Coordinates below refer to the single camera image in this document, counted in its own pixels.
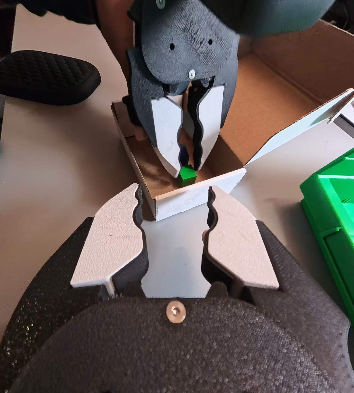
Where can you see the green plastic bin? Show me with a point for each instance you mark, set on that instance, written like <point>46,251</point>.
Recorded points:
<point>348,215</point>

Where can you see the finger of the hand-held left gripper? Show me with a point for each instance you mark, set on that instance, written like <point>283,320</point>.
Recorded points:
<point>210,122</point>
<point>164,129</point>

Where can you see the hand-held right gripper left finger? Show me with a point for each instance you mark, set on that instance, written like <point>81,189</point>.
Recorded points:
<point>112,242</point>

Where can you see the small white cardboard box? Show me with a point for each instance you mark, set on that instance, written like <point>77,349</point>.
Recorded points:
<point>195,199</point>

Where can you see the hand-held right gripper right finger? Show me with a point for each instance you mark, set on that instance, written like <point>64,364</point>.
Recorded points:
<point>238,245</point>

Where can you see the green wooden cube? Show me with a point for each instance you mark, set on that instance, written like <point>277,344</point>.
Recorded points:
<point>187,176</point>

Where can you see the person's left hand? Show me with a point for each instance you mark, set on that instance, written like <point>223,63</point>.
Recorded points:
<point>140,134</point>

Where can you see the black armrest pad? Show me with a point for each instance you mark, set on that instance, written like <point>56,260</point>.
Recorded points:
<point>42,76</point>

